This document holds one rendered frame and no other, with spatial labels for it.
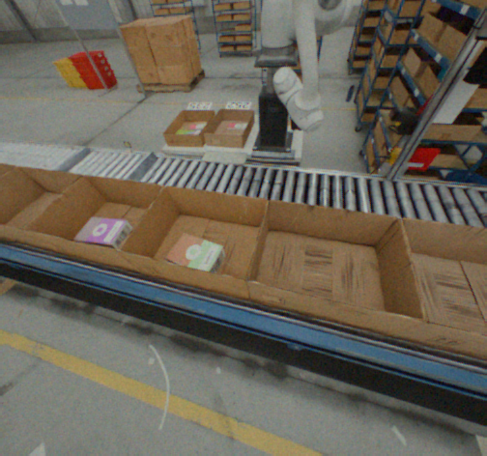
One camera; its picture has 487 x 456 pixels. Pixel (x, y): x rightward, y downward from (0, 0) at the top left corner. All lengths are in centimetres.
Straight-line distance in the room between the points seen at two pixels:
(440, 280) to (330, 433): 102
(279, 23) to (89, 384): 223
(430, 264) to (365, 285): 24
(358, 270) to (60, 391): 183
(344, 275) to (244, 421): 106
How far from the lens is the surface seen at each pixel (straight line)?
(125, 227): 92
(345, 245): 82
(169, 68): 519
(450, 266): 95
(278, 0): 127
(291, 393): 155
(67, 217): 108
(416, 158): 141
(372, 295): 77
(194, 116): 194
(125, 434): 174
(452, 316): 86
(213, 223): 86
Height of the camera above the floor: 155
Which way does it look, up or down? 50 degrees down
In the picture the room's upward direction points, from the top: 7 degrees counter-clockwise
